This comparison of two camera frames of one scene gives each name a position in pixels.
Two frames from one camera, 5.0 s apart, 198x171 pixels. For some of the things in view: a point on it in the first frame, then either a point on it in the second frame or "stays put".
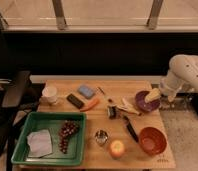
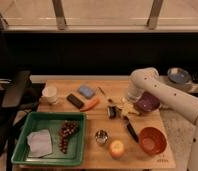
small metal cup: x=101 y=137 stays put
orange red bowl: x=152 y=140 stays put
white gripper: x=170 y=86 to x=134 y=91
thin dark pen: x=108 y=99 stays put
